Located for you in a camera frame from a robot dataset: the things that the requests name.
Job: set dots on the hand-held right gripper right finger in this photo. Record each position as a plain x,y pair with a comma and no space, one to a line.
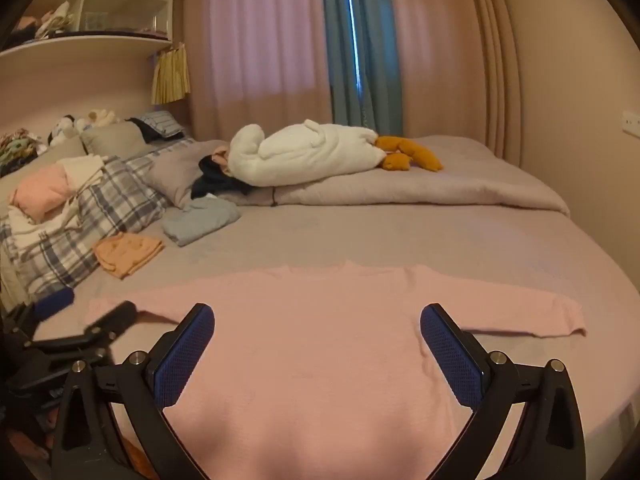
450,360

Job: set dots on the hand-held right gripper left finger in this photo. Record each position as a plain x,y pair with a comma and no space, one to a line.
185,355

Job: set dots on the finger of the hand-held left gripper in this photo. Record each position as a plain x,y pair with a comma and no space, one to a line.
117,315
54,302

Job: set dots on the pink striped sweater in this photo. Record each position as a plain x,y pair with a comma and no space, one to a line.
310,360

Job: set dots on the pile of assorted clothes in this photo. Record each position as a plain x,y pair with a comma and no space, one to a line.
37,22

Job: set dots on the folded orange printed garment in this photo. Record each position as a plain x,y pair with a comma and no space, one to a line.
127,252

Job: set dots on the cream white garment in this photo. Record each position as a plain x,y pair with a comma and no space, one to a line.
82,167
30,232

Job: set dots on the crumpled pink garment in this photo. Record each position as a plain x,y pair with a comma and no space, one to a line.
40,192

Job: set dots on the plaid pillow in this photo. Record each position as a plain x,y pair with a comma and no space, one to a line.
115,200

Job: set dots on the orange rug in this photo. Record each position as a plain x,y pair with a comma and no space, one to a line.
132,460

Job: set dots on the folded grey-blue garment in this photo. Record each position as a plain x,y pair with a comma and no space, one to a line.
202,220

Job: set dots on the bed with mauve sheet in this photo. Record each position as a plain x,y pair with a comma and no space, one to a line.
400,240

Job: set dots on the mauve grey pillow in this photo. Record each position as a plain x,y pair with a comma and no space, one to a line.
172,175

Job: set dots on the floral patterned cloth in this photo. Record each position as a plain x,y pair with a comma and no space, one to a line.
15,147

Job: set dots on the dark navy garment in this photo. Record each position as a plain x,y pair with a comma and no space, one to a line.
215,182

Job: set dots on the plain grey pillow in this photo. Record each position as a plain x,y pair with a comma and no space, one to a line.
112,140

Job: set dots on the black and white plush toy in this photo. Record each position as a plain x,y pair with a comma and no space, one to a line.
62,129

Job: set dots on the mauve grey duvet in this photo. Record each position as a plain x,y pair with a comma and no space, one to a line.
400,185

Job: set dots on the black garment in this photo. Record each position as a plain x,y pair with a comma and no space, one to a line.
145,131

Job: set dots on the cream plush toy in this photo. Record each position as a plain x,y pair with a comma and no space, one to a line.
102,117

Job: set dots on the crumpled peach pink cloth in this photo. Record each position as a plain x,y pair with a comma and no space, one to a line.
219,152

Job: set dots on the blue striped pillow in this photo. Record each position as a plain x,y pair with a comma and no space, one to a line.
161,122

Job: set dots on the white goose plush toy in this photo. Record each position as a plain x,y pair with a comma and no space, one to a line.
310,155

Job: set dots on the yellow pleated cloth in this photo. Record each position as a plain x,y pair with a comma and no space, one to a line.
170,75

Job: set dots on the white power strip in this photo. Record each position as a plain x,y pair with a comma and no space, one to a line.
631,122

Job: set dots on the pink curtain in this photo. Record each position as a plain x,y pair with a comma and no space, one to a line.
440,50
260,50

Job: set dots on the white shelf unit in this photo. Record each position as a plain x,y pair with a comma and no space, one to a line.
125,10

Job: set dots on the blue curtain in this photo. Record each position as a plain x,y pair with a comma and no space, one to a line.
360,45

